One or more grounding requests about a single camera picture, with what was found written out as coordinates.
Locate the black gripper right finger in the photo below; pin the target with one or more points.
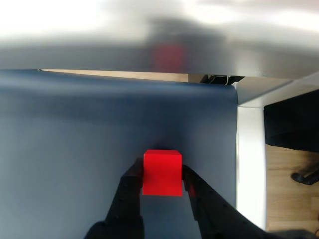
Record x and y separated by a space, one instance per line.
214 214

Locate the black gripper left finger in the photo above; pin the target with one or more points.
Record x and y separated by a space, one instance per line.
124 209

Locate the red cube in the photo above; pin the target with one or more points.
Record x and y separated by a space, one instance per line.
162 174

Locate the dark grey mat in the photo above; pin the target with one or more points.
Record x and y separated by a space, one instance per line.
62 137

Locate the black office chair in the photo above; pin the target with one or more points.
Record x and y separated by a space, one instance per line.
286 124

